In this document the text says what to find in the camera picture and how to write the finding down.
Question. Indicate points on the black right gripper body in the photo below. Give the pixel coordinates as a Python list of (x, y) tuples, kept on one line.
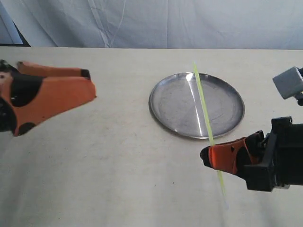
[(274, 160)]

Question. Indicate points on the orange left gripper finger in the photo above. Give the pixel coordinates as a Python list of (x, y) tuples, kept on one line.
[(35, 99), (30, 68)]

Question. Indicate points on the round silver metal plate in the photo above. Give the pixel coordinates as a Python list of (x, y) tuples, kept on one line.
[(175, 104)]

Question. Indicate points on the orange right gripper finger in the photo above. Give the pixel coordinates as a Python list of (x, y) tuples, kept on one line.
[(231, 157)]

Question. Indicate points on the white backdrop curtain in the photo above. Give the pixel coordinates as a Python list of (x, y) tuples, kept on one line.
[(168, 24)]

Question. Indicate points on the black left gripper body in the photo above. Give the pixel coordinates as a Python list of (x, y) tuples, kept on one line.
[(7, 94)]

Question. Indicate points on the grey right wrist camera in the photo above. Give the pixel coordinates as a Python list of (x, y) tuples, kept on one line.
[(289, 83)]

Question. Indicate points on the thin green straw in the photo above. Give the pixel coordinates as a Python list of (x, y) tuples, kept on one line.
[(209, 129)]

